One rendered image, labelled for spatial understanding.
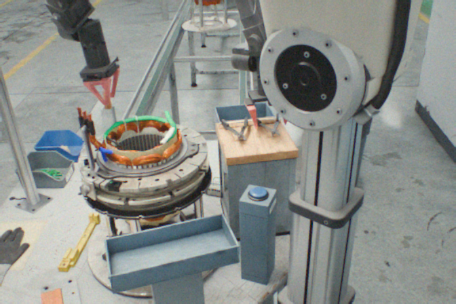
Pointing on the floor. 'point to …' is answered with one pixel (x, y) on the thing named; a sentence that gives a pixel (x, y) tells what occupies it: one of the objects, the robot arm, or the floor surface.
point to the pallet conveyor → (159, 75)
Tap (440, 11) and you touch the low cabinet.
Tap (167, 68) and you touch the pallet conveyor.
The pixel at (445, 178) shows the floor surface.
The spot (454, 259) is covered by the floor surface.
